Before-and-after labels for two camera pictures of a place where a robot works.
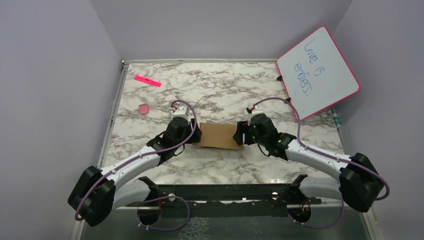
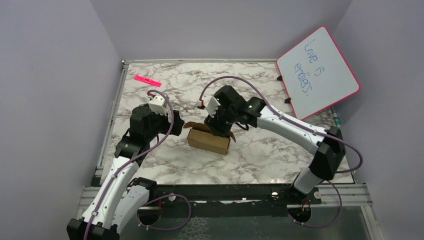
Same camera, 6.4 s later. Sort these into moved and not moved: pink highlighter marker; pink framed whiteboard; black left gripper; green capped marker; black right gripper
Moved: black left gripper; black right gripper
Not moved: pink framed whiteboard; green capped marker; pink highlighter marker
